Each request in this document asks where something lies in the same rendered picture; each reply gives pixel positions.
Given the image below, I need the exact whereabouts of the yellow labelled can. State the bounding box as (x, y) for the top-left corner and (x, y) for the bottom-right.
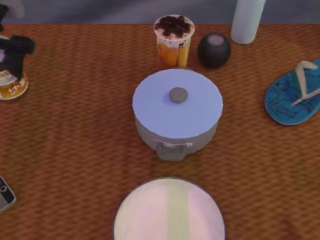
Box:
(0, 69), (29, 101)

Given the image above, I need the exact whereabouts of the pale blue pot lid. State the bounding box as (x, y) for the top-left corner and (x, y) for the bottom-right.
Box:
(131, 67), (224, 140)

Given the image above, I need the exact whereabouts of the grey mobile phone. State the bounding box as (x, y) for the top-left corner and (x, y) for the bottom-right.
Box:
(0, 175), (17, 214)

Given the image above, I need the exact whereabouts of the milk tea cup with toppings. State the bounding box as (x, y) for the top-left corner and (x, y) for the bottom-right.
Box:
(153, 14), (196, 70)

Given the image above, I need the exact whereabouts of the black round speaker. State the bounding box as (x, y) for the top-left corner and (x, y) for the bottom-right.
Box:
(197, 32), (232, 70)

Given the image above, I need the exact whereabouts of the pastel striped plate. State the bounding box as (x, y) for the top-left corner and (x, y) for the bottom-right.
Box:
(113, 176), (226, 240)

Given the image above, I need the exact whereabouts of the blue flip-flop sandal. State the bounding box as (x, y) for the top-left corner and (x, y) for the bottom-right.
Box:
(264, 58), (320, 126)

